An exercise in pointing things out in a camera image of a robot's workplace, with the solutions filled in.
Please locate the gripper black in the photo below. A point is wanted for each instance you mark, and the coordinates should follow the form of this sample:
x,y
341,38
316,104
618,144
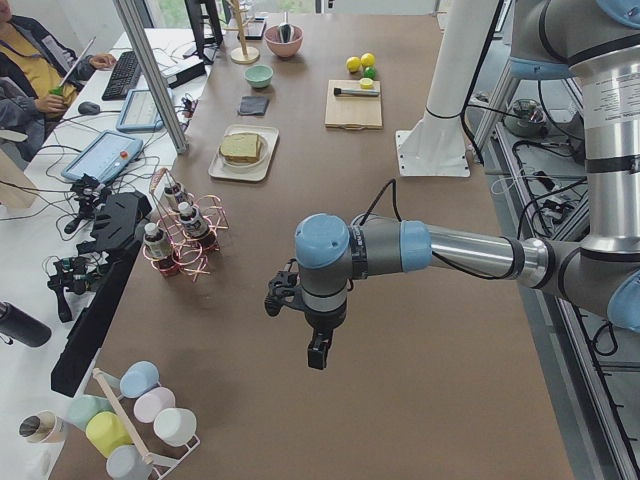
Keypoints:
x,y
324,319

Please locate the white round plate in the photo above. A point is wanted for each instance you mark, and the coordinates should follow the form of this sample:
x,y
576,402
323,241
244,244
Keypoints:
x,y
264,152

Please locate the plain bread slice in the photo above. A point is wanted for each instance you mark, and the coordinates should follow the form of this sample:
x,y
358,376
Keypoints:
x,y
239,138

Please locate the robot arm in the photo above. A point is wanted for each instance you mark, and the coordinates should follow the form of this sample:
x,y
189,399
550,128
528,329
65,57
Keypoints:
x,y
596,42

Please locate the cream rabbit tray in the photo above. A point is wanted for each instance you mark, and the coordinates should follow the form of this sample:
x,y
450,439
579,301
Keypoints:
x,y
220,168

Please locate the white cup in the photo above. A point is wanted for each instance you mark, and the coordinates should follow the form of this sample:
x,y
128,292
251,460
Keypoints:
x,y
175,426

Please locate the pink cup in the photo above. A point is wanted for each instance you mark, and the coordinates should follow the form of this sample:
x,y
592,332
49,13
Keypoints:
x,y
151,403

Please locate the blue cup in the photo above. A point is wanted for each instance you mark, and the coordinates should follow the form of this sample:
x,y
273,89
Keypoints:
x,y
139,378

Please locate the bottle upper in rack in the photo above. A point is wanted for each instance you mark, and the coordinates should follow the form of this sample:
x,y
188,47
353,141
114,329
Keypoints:
x,y
175,194

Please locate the bamboo cutting board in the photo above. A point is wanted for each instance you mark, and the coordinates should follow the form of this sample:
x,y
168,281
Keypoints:
x,y
350,112

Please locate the black long device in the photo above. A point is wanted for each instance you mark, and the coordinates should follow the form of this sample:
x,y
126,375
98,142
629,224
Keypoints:
x,y
117,232

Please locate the grey cup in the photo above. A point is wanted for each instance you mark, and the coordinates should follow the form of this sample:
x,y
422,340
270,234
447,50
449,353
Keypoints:
x,y
125,463

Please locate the yellow cup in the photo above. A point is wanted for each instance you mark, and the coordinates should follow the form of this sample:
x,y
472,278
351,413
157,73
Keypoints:
x,y
106,432

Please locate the grey folded cloth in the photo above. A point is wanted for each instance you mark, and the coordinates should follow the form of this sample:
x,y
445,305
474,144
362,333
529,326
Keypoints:
x,y
253,106

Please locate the steel muddler black tip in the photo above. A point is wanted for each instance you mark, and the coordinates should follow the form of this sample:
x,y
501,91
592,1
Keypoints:
x,y
338,91

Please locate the green cup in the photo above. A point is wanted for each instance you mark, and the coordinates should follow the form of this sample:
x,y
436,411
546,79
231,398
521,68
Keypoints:
x,y
84,408

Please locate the half cut lemon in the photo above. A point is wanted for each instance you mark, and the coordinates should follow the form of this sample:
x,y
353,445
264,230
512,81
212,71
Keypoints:
x,y
366,83

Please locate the green bowl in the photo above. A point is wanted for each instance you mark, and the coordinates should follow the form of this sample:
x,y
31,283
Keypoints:
x,y
259,76

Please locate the green lime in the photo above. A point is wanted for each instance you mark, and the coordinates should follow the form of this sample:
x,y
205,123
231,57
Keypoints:
x,y
370,72

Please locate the yellow lemon lower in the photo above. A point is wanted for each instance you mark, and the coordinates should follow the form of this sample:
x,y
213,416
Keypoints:
x,y
353,64

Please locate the yellow lemon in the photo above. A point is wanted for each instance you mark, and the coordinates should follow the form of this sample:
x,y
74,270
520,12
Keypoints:
x,y
367,60
353,64

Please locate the blue tablet near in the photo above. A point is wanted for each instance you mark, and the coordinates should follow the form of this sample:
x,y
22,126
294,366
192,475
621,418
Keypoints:
x,y
105,157

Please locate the blue tablet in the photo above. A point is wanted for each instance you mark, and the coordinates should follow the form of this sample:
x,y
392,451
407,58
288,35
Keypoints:
x,y
105,157
139,113

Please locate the yellow lemon upper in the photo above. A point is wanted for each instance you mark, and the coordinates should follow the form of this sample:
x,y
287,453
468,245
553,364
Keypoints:
x,y
367,60

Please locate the blue tablet far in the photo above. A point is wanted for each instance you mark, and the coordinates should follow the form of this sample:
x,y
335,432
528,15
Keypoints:
x,y
139,113

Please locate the paper cup with steel insert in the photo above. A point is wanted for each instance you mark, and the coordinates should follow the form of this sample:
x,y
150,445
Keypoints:
x,y
43,427

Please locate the wooden mug tree stand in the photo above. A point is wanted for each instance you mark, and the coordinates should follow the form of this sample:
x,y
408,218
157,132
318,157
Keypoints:
x,y
244,54

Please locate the pink bowl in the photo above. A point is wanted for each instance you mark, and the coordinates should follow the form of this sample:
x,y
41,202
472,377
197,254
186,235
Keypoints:
x,y
283,49

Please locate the black water bottle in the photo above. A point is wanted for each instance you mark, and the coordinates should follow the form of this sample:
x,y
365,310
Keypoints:
x,y
16,325

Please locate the computer mouse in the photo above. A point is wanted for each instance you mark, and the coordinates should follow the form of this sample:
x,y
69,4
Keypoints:
x,y
88,108

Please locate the black keyboard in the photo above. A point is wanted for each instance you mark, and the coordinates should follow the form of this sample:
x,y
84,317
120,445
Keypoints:
x,y
124,77

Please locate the seated person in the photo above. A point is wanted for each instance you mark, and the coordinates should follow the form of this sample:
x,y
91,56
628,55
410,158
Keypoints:
x,y
40,78

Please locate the copper wire bottle rack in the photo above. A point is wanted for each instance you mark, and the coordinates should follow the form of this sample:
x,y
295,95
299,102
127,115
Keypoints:
x,y
191,255

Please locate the white wire cup rack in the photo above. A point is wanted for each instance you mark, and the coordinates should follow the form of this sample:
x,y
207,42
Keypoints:
x,y
163,458

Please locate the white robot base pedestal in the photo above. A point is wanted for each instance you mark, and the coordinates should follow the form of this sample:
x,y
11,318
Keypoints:
x,y
435,146

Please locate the aluminium frame post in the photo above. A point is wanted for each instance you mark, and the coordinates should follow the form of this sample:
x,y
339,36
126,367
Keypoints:
x,y
136,34

